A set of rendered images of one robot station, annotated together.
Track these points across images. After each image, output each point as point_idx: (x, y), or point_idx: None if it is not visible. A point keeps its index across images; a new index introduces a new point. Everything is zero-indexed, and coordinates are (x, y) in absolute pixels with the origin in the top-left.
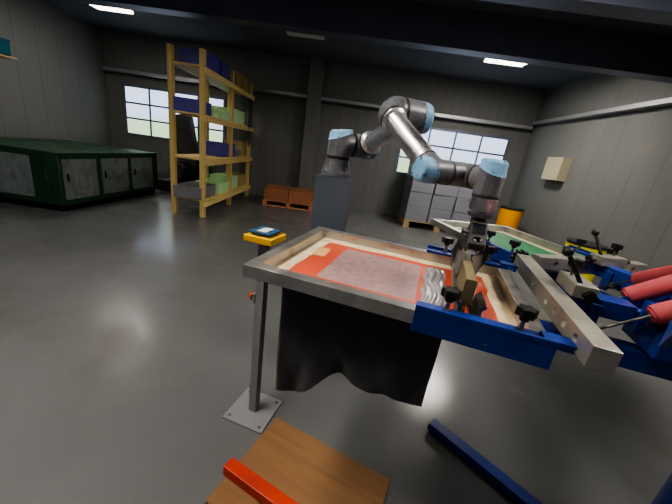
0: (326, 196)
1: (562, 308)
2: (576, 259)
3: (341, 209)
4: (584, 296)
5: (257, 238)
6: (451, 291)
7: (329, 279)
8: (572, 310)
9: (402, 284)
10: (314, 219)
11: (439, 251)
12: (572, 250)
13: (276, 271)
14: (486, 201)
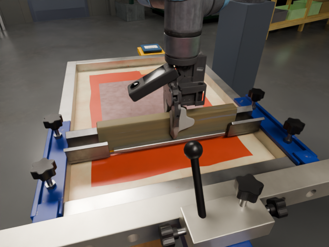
0: (226, 23)
1: (106, 207)
2: (247, 182)
3: (236, 38)
4: (158, 226)
5: (139, 52)
6: (45, 118)
7: (99, 88)
8: (107, 218)
9: (135, 114)
10: (217, 46)
11: (244, 105)
12: (187, 149)
13: (67, 70)
14: (164, 37)
